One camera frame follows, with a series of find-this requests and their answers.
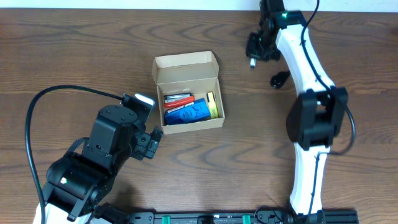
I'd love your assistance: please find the black cable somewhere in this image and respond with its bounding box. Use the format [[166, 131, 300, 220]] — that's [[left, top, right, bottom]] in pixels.
[[254, 0, 357, 224], [24, 85, 125, 224]]

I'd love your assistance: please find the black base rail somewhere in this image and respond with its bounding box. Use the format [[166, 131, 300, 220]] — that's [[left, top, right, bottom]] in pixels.
[[93, 210, 360, 224]]

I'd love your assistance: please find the blue plastic case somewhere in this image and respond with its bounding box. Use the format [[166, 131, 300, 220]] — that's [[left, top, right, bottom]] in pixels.
[[164, 98, 211, 125]]

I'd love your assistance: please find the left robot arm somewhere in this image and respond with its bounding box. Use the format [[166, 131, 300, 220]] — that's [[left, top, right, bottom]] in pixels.
[[34, 102, 162, 223]]

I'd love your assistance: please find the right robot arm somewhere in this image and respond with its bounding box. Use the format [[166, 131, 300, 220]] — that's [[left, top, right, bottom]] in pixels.
[[246, 0, 350, 220]]

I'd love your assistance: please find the left black cable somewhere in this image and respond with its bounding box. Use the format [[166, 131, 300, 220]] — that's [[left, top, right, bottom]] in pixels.
[[24, 85, 125, 224]]

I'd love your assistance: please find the blue capped white marker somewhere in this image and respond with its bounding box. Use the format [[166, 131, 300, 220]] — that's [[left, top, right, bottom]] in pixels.
[[165, 102, 194, 114]]

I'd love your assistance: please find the black cone glue bottle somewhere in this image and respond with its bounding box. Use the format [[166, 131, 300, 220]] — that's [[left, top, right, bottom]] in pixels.
[[270, 71, 290, 89]]

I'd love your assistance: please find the brown cardboard box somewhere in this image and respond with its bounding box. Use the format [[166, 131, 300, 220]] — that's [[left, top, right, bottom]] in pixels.
[[152, 51, 225, 134]]

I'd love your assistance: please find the black capped white marker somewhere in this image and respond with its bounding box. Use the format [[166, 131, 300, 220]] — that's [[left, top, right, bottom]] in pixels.
[[249, 58, 256, 69]]

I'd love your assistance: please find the yellow highlighter pen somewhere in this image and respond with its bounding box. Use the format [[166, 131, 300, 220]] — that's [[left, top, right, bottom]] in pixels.
[[206, 92, 219, 119]]

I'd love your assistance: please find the red and black utility knife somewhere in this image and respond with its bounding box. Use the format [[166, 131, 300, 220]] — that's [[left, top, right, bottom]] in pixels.
[[164, 93, 195, 108]]

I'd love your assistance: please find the right black cable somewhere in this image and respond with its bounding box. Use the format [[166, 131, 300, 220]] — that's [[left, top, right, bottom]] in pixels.
[[254, 0, 357, 224]]

